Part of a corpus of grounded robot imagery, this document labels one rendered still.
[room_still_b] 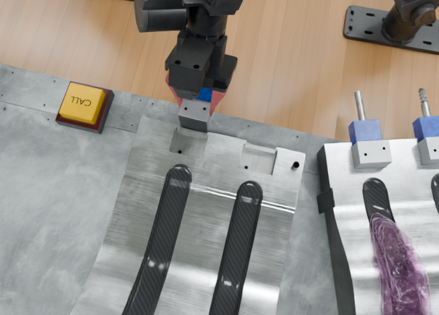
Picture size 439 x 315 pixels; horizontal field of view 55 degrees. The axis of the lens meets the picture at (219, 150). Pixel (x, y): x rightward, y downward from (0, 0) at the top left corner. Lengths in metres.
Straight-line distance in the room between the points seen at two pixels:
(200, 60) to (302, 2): 0.38
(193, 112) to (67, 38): 0.31
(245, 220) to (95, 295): 0.23
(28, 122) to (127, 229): 0.30
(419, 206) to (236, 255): 0.29
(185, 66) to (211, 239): 0.25
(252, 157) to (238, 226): 0.11
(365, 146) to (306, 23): 0.30
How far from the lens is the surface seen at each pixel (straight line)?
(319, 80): 0.81
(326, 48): 0.84
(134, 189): 0.64
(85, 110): 0.75
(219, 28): 0.61
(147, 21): 0.57
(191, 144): 0.67
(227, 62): 0.66
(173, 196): 0.63
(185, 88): 0.56
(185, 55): 0.57
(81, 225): 0.74
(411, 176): 0.73
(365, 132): 0.71
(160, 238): 0.63
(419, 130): 0.75
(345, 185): 0.69
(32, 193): 0.78
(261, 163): 0.66
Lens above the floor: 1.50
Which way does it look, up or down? 73 degrees down
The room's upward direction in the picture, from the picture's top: straight up
